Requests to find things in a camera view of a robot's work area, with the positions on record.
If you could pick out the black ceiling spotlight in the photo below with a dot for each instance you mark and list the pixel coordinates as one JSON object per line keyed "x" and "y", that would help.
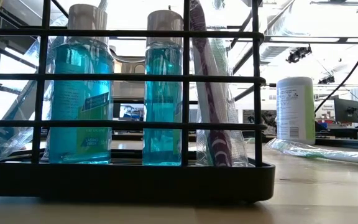
{"x": 325, "y": 80}
{"x": 297, "y": 55}

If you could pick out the green toothbrush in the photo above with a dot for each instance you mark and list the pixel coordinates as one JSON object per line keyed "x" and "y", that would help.
{"x": 221, "y": 56}
{"x": 322, "y": 152}

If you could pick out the black computer monitor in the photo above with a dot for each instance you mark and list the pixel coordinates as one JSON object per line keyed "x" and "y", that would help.
{"x": 346, "y": 110}

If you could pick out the purple toothbrush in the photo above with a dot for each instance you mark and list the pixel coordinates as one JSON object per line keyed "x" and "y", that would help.
{"x": 213, "y": 102}

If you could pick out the clear plastic bin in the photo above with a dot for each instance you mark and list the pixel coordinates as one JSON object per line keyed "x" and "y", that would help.
{"x": 127, "y": 67}

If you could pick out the blue toothbrush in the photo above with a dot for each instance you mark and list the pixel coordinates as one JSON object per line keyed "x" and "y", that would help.
{"x": 2, "y": 140}

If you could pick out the white green wipes canister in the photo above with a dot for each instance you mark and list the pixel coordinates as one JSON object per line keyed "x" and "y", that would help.
{"x": 294, "y": 109}

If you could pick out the ceiling light fixture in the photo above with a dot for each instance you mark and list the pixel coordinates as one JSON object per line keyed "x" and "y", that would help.
{"x": 337, "y": 3}

